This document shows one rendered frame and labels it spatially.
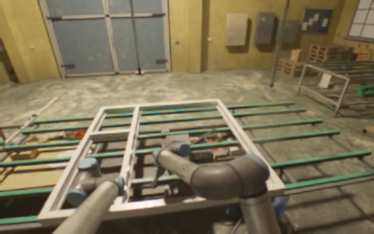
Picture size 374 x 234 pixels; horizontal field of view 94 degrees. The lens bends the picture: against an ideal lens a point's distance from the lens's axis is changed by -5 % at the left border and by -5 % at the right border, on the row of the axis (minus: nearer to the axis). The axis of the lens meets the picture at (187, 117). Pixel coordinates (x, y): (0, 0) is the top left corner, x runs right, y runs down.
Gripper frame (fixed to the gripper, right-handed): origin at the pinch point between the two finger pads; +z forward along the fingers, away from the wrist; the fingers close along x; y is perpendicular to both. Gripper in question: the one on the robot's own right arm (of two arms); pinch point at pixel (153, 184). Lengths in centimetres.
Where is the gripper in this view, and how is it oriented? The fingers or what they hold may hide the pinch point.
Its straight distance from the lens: 131.0
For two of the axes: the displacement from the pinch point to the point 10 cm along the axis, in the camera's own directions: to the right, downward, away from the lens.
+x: 0.9, -3.0, -9.5
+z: -5.1, 8.1, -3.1
